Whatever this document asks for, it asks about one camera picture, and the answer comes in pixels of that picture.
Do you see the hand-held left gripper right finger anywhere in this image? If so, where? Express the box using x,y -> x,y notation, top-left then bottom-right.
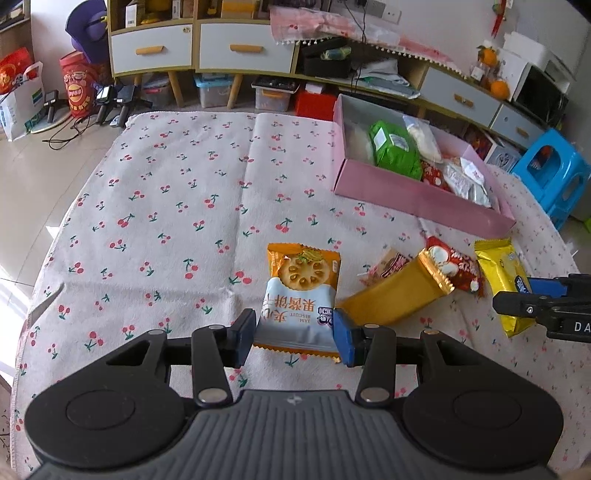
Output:
333,308 -> 483,408

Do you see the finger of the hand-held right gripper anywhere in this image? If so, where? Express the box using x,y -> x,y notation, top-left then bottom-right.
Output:
492,292 -> 591,324
527,273 -> 591,301

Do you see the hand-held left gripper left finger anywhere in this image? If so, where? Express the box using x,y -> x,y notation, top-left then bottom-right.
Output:
106,308 -> 257,408

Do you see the yellow snack packet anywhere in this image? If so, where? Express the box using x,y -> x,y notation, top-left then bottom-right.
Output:
475,237 -> 537,339

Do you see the orange and blue biscuit packet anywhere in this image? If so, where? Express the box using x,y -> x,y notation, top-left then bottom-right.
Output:
253,243 -> 342,358

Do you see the long silver snack packet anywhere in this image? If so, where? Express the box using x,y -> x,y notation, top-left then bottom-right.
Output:
468,182 -> 494,208

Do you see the pink cardboard box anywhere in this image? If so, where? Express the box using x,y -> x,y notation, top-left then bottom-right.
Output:
333,93 -> 517,236

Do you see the green snack packet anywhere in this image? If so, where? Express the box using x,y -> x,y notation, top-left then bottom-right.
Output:
368,120 -> 423,181

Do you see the golden orange snack packet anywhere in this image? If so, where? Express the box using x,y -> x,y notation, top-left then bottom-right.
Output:
339,249 -> 455,328

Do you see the red packet with white balls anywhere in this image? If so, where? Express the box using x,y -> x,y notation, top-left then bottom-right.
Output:
425,235 -> 484,296

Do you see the brown snack packet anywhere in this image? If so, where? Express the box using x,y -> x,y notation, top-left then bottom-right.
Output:
369,248 -> 413,280

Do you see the blue plastic stool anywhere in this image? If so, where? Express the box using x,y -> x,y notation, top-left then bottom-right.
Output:
512,129 -> 591,232

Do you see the small silver snack packet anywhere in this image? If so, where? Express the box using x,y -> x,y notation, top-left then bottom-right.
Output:
445,164 -> 476,199

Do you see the white packet with dark print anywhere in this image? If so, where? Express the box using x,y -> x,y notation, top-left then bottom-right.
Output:
459,157 -> 491,190

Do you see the white and blue box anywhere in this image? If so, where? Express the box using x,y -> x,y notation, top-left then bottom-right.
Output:
485,138 -> 525,167

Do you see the red and white snack packet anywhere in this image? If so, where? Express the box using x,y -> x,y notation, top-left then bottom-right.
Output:
420,160 -> 452,192

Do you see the cherry print tablecloth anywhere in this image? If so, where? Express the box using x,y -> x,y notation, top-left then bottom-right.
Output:
11,111 -> 585,480

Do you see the red printed box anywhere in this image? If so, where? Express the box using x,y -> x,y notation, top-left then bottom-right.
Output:
464,124 -> 490,160

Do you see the low wooden cabinet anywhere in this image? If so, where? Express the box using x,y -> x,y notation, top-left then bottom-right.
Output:
416,60 -> 555,148

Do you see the black microwave oven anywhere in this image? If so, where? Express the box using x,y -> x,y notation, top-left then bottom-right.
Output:
510,65 -> 571,127

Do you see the clear bag of white candy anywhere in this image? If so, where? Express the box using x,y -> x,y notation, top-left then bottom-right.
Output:
403,115 -> 444,162

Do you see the clear wrapped white snack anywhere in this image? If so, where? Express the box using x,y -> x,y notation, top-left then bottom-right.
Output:
346,121 -> 376,164

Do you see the white appliance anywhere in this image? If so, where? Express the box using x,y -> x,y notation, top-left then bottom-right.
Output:
501,32 -> 578,81

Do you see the red storage box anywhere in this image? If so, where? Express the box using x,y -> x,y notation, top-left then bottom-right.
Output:
295,90 -> 338,121

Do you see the white storage bin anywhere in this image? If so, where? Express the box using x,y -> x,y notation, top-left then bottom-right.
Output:
252,76 -> 298,112

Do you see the clear bin with blue lid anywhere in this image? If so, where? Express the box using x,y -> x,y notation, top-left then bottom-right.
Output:
194,74 -> 234,109

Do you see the white plastic bag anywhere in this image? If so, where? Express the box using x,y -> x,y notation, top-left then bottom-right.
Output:
358,60 -> 421,100

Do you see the red hanging ornament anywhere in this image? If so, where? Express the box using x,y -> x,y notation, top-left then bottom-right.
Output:
492,0 -> 509,38

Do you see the black box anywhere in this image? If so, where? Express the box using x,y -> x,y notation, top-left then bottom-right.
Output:
302,39 -> 354,79

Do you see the wooden cabinet on legs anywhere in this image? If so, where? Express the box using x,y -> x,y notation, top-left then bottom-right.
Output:
106,0 -> 302,109

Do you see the red printed barrel bag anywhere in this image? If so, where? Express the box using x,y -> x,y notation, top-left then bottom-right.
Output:
59,52 -> 109,118

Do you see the white shopping bag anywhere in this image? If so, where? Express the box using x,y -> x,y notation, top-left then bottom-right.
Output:
0,62 -> 44,141

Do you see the pink lace cloth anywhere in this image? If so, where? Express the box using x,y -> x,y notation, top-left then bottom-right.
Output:
270,6 -> 455,65

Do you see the purple plush toy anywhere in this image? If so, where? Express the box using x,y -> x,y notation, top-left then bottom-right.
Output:
65,0 -> 112,79

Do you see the red gift bag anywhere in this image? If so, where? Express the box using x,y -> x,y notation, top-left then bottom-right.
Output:
0,48 -> 33,95

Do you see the white drawer with orange handle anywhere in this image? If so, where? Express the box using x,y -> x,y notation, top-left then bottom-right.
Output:
111,23 -> 194,77
489,104 -> 546,149
420,67 -> 503,127
198,21 -> 298,75

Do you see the black floor cable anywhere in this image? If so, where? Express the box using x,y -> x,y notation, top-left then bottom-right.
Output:
44,117 -> 100,149

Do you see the wall socket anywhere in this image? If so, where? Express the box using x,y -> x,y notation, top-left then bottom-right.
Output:
353,0 -> 400,21

